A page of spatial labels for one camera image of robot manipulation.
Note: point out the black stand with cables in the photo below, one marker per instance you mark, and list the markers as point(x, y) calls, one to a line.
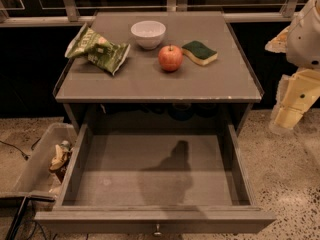
point(21, 202)

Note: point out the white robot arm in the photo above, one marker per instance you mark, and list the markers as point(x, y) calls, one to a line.
point(300, 41)

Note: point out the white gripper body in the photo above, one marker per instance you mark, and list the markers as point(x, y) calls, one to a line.
point(305, 39)

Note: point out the metal drawer knob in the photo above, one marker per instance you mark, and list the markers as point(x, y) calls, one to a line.
point(157, 232)

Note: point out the green chip bag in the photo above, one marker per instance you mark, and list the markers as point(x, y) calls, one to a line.
point(98, 50)

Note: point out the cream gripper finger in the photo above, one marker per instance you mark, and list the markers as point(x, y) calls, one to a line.
point(279, 43)
point(282, 120)

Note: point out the grey cabinet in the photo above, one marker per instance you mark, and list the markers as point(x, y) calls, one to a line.
point(228, 79)

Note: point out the items in plastic bin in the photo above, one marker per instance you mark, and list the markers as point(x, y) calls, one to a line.
point(60, 161)

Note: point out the open grey top drawer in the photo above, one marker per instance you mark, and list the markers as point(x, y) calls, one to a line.
point(188, 181)

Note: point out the red apple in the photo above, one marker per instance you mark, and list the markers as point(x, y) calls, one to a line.
point(170, 58)

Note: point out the clear plastic bin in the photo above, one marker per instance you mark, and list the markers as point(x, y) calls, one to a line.
point(35, 181)

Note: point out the metal window railing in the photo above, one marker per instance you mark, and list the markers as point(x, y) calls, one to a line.
point(75, 12)

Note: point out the white ceramic bowl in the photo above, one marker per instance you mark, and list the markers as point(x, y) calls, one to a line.
point(148, 34)

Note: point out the green yellow sponge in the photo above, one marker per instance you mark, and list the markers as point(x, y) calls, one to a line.
point(199, 53)

